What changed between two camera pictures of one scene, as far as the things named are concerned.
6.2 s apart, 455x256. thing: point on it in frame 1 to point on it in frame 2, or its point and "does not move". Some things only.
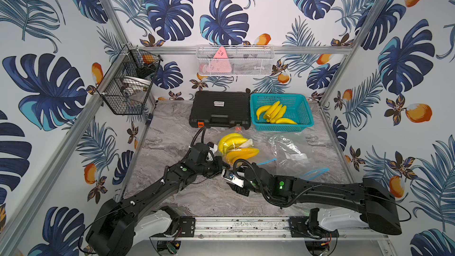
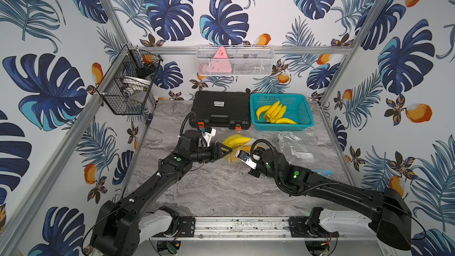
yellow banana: [262, 109] does not move
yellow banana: [285, 121] does not move
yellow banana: [267, 114] does not move
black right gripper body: [247, 188] to [261, 168]
